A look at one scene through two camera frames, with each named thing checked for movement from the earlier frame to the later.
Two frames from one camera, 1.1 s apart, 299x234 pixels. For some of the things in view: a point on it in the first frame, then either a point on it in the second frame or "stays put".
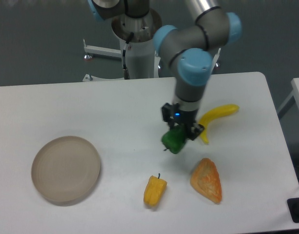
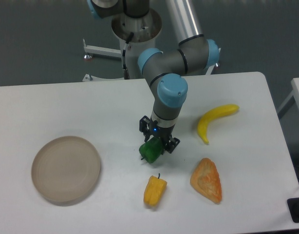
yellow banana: (204, 118) stays put
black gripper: (187, 118) to (148, 127)
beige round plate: (65, 168) stays put
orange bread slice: (206, 178) stays put
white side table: (298, 91) stays put
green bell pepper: (175, 139) to (152, 150)
